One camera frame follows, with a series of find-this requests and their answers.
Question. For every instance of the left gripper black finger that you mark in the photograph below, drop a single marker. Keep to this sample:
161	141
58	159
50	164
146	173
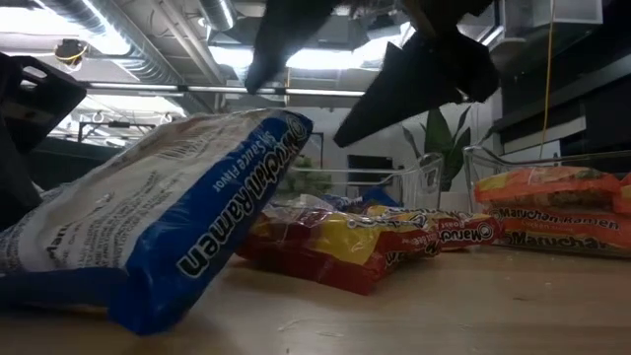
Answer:
54	103
15	177

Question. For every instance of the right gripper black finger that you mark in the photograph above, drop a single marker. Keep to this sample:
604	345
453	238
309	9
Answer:
419	84
291	39

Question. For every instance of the blue Maruchan ramen pack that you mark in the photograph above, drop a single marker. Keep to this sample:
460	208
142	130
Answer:
379	198

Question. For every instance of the blue Maruchan soy sauce pack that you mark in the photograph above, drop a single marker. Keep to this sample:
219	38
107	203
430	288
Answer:
148	222

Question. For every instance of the green snake plant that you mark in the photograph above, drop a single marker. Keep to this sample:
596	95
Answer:
439	133

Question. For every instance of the long ceiling light bar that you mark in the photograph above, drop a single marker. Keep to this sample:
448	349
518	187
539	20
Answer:
222	89

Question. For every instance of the small leafy green plant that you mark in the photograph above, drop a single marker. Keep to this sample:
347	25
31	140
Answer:
305	180

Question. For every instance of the black ceiling camera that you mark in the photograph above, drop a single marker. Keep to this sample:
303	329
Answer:
69	49

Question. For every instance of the black metal rail frame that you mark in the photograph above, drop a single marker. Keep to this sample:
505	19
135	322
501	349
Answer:
118	124

